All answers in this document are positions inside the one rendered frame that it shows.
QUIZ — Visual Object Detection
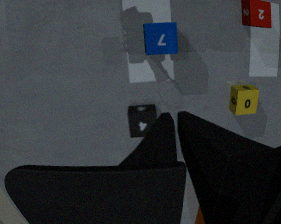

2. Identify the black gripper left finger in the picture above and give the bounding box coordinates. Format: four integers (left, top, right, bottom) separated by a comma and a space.
4, 113, 187, 224

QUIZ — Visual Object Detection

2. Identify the blue block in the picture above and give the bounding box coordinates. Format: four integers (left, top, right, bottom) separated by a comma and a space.
143, 22, 179, 55

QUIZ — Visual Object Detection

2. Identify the yellow block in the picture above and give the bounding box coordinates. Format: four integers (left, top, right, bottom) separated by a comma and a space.
229, 84, 260, 115

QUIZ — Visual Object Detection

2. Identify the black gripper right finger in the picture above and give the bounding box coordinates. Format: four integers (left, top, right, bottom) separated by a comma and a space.
177, 112, 281, 224

